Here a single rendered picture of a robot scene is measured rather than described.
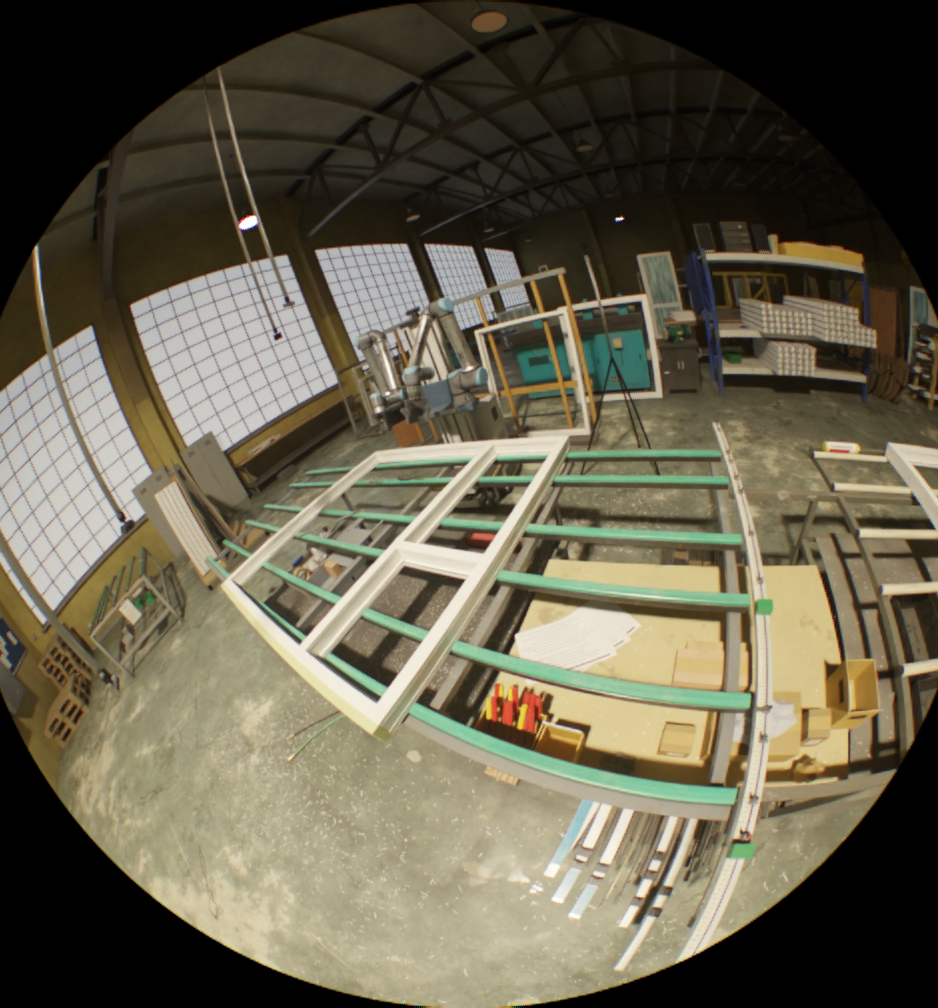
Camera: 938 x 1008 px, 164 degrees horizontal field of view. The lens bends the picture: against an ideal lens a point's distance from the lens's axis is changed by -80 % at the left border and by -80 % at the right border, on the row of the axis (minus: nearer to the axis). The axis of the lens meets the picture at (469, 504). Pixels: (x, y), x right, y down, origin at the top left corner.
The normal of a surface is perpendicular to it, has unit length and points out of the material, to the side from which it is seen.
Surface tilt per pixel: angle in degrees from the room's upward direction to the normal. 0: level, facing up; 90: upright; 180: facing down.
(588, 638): 0
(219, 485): 90
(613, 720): 0
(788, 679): 0
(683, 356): 90
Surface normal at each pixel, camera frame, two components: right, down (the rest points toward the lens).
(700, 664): -0.32, -0.81
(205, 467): 0.82, 0.03
